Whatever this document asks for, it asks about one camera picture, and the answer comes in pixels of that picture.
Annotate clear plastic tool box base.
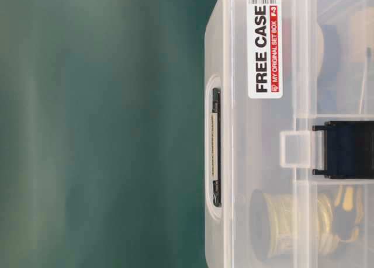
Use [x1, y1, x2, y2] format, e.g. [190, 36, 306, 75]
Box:
[292, 0, 373, 267]

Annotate white free case label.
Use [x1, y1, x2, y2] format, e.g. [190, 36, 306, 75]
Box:
[247, 0, 283, 99]

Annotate yellow black tool in box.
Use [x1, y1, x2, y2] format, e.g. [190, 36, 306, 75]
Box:
[333, 185, 365, 243]

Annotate yellow wire spool black flange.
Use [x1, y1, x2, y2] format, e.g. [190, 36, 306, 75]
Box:
[250, 189, 339, 260]

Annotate clear plastic tool box lid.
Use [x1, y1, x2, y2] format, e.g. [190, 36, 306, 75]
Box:
[204, 0, 298, 267]

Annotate blue tape roll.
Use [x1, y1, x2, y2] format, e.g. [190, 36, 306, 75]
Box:
[318, 25, 342, 91]

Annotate black box latch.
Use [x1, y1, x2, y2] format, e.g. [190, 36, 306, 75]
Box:
[312, 121, 373, 179]

